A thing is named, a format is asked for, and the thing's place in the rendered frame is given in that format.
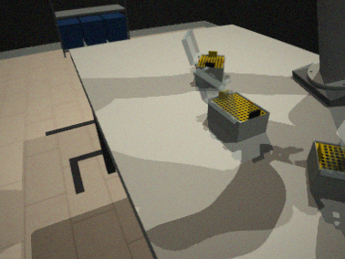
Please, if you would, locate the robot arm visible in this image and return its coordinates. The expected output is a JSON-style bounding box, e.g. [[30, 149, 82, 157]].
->
[[308, 0, 345, 89]]

